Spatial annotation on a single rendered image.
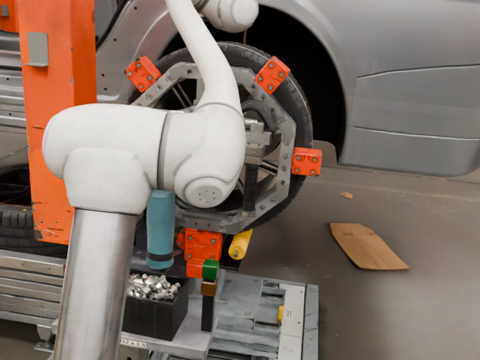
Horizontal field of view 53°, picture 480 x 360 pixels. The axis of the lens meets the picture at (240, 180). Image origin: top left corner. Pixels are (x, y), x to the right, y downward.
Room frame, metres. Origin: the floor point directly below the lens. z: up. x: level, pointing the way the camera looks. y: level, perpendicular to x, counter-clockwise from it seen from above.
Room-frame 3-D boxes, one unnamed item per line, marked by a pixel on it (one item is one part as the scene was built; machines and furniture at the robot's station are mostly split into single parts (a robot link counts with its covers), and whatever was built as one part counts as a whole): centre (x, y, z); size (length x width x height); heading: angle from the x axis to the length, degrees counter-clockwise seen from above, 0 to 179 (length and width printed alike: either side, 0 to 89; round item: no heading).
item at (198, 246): (1.53, 0.10, 0.48); 0.16 x 0.12 x 0.17; 172
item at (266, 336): (1.65, 0.03, 0.13); 0.50 x 0.36 x 0.10; 82
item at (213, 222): (1.49, 0.11, 0.85); 0.54 x 0.07 x 0.54; 82
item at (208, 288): (1.11, 0.06, 0.59); 0.04 x 0.04 x 0.04; 82
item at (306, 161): (1.46, -0.21, 0.85); 0.09 x 0.08 x 0.07; 82
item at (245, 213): (1.24, -0.03, 0.83); 0.04 x 0.04 x 0.16
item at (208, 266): (1.11, 0.06, 0.64); 0.04 x 0.04 x 0.04; 82
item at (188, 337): (1.13, 0.25, 0.44); 0.43 x 0.17 x 0.03; 82
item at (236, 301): (1.66, 0.09, 0.32); 0.40 x 0.30 x 0.28; 82
